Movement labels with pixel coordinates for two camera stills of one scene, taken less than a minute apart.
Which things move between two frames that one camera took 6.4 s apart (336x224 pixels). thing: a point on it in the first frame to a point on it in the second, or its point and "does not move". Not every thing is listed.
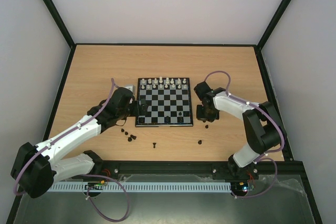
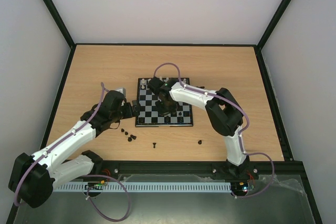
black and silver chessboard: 169,99 does not move
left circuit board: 96,184 does not move
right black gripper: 203,114 to 166,103
